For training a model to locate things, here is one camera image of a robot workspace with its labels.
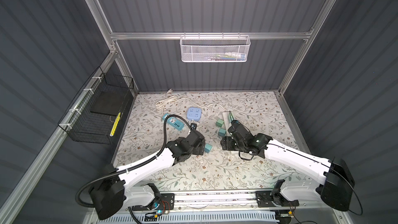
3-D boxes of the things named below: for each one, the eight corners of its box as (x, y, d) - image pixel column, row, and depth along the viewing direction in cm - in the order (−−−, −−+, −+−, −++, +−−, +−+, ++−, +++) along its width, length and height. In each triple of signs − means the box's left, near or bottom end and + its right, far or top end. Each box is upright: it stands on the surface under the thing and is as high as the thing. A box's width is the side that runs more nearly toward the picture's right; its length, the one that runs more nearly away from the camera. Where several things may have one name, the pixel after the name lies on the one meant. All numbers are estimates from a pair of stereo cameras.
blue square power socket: (186, 121, 105) (185, 119, 103) (187, 109, 112) (186, 107, 110) (201, 121, 105) (201, 118, 103) (201, 109, 112) (201, 107, 110)
